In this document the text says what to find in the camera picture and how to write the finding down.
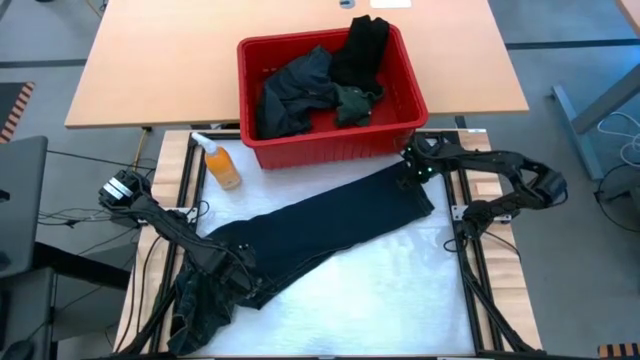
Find white cable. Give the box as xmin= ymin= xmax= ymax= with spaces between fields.
xmin=597 ymin=110 xmax=640 ymax=169

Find orange black striped block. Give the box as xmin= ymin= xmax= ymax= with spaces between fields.
xmin=597 ymin=342 xmax=640 ymax=360

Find black garment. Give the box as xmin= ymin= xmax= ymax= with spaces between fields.
xmin=329 ymin=14 xmax=391 ymax=96

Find red plastic laundry bin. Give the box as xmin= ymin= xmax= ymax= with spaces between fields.
xmin=236 ymin=23 xmax=430 ymax=171

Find black aluminium frame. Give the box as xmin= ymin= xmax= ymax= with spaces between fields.
xmin=97 ymin=128 xmax=551 ymax=360

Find black floor beam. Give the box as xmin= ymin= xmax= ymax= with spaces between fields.
xmin=32 ymin=242 xmax=132 ymax=292

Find orange black striped mat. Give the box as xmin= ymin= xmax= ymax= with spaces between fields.
xmin=0 ymin=81 xmax=36 ymax=145

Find grey desk leg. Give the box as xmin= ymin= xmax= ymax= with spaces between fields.
xmin=551 ymin=63 xmax=640 ymax=181

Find white table mat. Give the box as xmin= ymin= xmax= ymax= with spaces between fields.
xmin=177 ymin=137 xmax=477 ymax=357

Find dark blue jeans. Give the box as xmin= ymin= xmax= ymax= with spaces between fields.
xmin=166 ymin=160 xmax=436 ymax=357

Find dark grey chair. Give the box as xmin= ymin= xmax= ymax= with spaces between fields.
xmin=0 ymin=135 xmax=56 ymax=360

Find yellow cable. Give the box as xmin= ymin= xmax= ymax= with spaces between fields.
xmin=131 ymin=127 xmax=151 ymax=171

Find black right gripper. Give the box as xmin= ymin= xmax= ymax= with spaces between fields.
xmin=398 ymin=132 xmax=454 ymax=190

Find light wooden desk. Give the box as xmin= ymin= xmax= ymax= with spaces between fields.
xmin=63 ymin=0 xmax=531 ymax=130

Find dark green garment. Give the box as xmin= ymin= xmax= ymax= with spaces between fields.
xmin=333 ymin=84 xmax=385 ymax=128

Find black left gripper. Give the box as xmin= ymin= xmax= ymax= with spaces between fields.
xmin=207 ymin=241 xmax=265 ymax=301

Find orange spray bottle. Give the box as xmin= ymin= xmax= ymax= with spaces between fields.
xmin=191 ymin=131 xmax=243 ymax=191

